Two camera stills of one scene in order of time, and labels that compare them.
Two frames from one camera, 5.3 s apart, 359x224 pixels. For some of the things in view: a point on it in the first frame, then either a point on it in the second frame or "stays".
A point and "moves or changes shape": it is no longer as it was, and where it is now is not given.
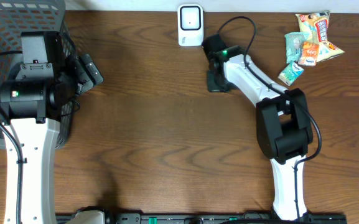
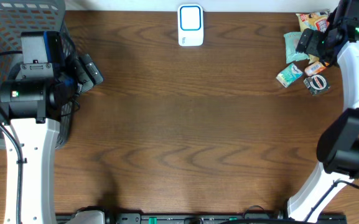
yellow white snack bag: (317, 24) stays
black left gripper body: (89, 72) stays
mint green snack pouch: (293, 45) stays
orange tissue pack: (310, 52) moves or changes shape
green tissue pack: (289, 74) stays
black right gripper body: (217, 82) to (318, 42)
